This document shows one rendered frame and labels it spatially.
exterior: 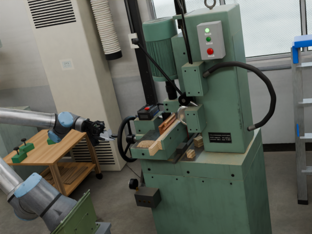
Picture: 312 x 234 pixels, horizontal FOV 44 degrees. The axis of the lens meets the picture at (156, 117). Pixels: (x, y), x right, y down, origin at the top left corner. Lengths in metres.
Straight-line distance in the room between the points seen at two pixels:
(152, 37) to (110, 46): 1.51
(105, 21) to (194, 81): 1.75
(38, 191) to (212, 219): 0.92
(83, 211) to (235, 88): 0.96
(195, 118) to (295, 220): 1.26
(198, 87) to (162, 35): 0.33
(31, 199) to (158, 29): 1.04
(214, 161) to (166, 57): 0.58
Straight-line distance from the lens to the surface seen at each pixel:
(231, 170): 1.94
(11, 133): 3.99
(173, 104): 2.10
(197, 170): 2.01
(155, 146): 1.93
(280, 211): 2.93
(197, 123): 1.90
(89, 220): 2.05
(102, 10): 3.43
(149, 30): 1.97
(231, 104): 1.90
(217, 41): 1.76
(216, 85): 1.89
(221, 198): 2.05
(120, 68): 3.68
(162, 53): 1.98
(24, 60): 4.21
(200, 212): 2.17
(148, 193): 2.16
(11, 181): 2.18
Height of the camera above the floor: 1.75
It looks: 21 degrees down
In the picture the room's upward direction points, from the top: 12 degrees counter-clockwise
